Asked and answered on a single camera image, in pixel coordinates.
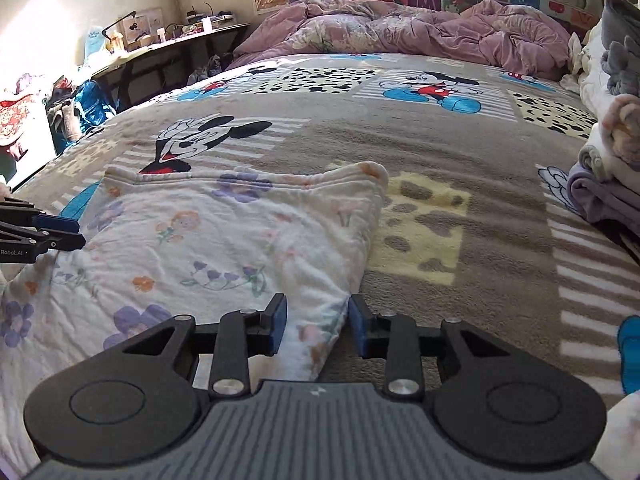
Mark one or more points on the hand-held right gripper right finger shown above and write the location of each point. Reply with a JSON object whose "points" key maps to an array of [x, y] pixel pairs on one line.
{"points": [[357, 327]]}

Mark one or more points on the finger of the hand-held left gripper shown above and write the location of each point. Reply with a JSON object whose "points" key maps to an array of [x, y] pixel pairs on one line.
{"points": [[62, 242], [57, 223]]}

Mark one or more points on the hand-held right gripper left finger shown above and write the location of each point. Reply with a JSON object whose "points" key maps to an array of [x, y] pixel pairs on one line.
{"points": [[277, 325]]}

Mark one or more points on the white floral garment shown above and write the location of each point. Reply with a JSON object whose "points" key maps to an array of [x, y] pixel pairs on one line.
{"points": [[200, 240]]}

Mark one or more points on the grey clothes heap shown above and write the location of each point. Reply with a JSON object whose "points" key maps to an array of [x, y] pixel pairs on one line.
{"points": [[62, 120]]}

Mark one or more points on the white folded clothes pile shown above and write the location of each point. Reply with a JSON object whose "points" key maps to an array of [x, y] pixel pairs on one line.
{"points": [[595, 85]]}

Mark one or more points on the red floral cloth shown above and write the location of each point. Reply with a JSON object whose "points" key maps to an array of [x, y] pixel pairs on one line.
{"points": [[12, 115]]}

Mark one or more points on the blue plastic bag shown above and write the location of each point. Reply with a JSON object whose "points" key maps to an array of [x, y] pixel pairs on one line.
{"points": [[92, 102]]}

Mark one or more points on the light blue packet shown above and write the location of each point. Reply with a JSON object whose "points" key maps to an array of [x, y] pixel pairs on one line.
{"points": [[95, 42]]}

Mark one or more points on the dark desk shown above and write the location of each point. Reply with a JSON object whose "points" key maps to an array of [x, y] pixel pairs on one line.
{"points": [[165, 55]]}

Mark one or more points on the printed cartoon blanket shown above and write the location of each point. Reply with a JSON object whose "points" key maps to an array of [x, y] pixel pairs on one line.
{"points": [[450, 135]]}

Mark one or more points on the small grey cloth bundle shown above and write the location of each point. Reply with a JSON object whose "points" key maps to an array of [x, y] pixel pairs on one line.
{"points": [[207, 70]]}

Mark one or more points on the black desk lamp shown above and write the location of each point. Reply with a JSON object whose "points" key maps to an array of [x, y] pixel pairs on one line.
{"points": [[129, 15]]}

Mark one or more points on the purple folded cloth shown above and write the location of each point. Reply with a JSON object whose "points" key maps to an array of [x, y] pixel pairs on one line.
{"points": [[600, 195]]}

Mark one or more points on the purple duvet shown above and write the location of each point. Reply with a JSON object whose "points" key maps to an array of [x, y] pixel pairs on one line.
{"points": [[400, 30]]}

